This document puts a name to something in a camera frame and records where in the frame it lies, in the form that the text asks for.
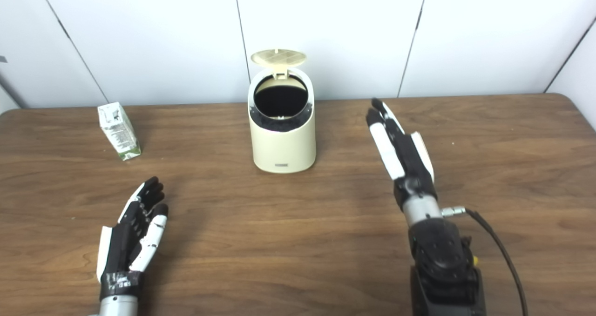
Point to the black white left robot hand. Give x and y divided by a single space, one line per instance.
121 246

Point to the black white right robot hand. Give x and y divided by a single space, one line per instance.
409 162

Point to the white green milk carton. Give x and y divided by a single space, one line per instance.
120 134

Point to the round cream bin lid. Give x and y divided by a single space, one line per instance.
278 57

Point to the cream-colored plastic bin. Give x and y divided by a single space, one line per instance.
283 148

